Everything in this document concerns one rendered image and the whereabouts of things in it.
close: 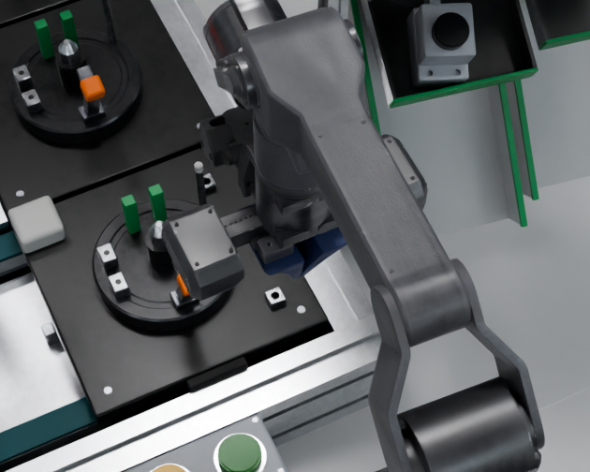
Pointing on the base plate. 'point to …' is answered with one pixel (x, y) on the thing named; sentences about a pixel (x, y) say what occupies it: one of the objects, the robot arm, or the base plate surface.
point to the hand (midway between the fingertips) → (295, 249)
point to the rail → (238, 403)
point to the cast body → (440, 43)
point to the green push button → (240, 453)
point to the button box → (254, 425)
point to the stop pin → (50, 333)
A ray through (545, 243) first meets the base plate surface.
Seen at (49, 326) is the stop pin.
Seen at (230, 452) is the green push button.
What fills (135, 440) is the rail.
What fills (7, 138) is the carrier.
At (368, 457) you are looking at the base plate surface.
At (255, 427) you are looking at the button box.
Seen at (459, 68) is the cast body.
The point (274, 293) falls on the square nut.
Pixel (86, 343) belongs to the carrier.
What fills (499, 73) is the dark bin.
